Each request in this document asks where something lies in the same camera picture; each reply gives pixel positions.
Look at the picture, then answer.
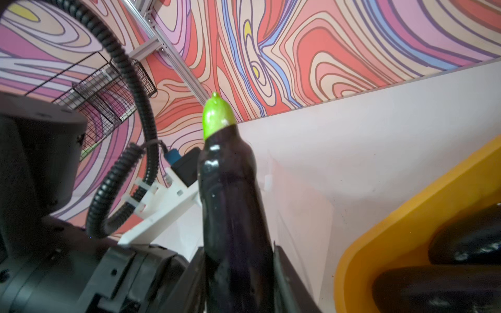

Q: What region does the black corrugated cable hose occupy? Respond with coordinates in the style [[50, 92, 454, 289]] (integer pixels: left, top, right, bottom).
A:
[[42, 0, 161, 239]]

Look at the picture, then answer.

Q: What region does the aluminium frame post left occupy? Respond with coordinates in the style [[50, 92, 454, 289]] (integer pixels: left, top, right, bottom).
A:
[[122, 1, 210, 105]]

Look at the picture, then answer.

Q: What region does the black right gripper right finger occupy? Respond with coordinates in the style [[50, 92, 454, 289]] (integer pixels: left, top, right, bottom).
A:
[[273, 245, 321, 313]]

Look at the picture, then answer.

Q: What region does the black wire basket left wall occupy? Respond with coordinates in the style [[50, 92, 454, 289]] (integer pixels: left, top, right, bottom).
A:
[[25, 52, 136, 160]]

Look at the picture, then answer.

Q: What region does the yellow plastic tray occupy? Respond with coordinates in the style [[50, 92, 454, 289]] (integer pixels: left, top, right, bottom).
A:
[[333, 137, 500, 312]]

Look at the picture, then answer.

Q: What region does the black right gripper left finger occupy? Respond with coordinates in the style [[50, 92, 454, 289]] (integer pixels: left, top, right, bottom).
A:
[[158, 247, 206, 312]]

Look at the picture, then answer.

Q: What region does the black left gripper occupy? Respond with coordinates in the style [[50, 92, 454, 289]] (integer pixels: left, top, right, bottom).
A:
[[1, 93, 189, 312]]

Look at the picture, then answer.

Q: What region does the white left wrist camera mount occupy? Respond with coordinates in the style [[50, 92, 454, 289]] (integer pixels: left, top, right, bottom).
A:
[[118, 147, 201, 246]]

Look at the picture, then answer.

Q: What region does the purple eggplant green stem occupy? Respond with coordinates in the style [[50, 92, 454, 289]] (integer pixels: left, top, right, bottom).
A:
[[198, 93, 274, 312]]

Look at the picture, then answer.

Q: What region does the clear zip-top plastic bag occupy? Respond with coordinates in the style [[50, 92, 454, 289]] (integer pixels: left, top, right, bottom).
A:
[[257, 155, 333, 303]]

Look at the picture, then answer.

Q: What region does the purple eggplant in tray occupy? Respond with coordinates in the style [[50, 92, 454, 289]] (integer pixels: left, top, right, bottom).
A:
[[372, 265, 500, 312], [428, 203, 500, 265]]

